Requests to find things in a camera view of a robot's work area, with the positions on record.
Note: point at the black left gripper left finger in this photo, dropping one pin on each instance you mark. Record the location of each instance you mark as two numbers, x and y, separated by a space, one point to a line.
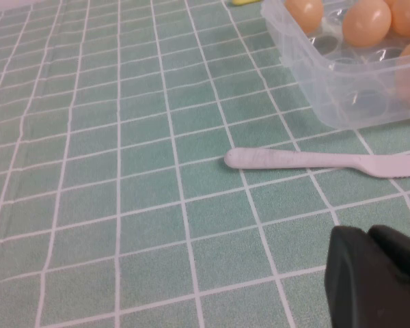
355 290

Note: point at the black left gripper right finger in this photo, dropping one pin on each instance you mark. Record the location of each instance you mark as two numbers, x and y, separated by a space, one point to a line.
399 249

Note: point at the clear plastic egg box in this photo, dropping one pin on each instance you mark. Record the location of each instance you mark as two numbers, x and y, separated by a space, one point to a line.
311 78

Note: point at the clear plastic egg tray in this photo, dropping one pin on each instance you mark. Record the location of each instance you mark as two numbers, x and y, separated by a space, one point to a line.
123 171

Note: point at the white plastic knife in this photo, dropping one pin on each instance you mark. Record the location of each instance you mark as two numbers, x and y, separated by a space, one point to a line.
276 159

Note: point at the small yellow object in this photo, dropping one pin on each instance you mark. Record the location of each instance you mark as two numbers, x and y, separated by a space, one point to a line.
241 2

